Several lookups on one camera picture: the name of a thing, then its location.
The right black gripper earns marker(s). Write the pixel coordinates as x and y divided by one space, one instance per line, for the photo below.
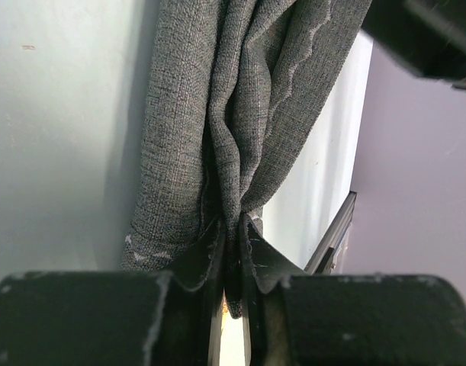
427 38

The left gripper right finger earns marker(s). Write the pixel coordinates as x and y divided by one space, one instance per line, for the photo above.
294 318

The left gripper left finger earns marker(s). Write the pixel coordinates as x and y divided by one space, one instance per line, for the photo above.
167 317

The grey cloth napkin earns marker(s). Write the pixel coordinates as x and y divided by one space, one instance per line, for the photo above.
235 88

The front aluminium frame rail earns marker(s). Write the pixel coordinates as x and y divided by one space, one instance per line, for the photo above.
323 259

